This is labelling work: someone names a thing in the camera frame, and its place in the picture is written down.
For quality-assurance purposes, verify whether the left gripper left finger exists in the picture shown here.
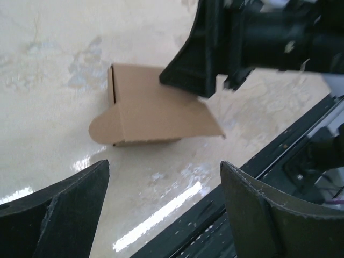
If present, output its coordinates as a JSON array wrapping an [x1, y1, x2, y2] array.
[[1, 160, 110, 257]]

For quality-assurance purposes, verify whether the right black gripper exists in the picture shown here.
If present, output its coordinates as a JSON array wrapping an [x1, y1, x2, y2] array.
[[159, 1, 321, 98]]

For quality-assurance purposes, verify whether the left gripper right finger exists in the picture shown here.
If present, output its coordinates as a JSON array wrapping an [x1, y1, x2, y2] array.
[[220, 162, 343, 257]]

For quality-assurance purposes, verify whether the brown cardboard box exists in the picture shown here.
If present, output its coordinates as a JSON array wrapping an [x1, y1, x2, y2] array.
[[89, 63, 225, 147]]

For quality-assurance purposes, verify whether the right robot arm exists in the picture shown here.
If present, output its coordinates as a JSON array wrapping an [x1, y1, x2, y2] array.
[[159, 1, 343, 98]]

